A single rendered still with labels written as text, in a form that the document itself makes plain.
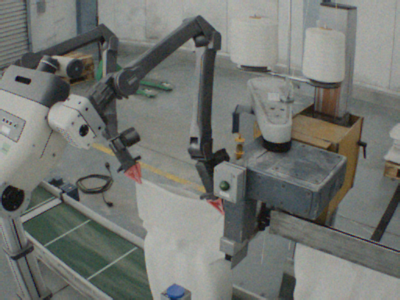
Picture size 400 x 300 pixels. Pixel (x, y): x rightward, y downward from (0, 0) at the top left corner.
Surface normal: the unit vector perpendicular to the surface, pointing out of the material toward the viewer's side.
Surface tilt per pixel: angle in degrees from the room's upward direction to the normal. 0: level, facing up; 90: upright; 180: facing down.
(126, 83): 74
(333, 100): 90
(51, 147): 90
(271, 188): 90
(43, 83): 50
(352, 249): 90
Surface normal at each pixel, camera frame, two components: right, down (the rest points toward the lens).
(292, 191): -0.61, 0.34
